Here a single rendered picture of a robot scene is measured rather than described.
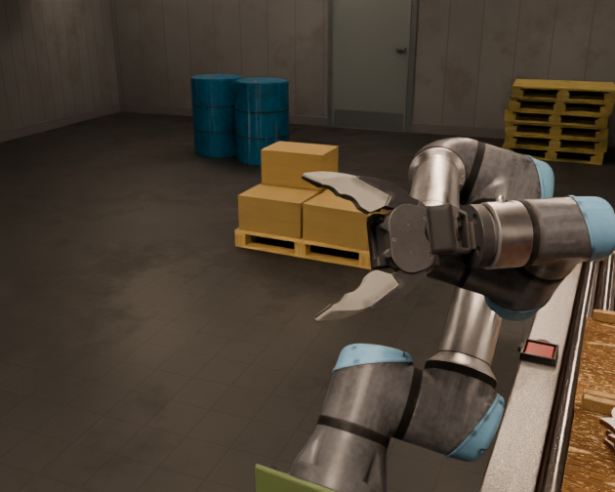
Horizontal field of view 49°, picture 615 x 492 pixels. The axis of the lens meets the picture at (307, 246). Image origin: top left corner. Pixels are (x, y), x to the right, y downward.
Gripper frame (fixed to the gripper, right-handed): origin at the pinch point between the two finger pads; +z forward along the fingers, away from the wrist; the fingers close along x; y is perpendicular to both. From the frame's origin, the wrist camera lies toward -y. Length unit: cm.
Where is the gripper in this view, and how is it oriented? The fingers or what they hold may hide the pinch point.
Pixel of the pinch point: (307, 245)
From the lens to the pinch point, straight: 68.7
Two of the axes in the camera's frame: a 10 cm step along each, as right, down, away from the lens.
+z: -9.8, 0.7, -1.9
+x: -0.9, -9.9, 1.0
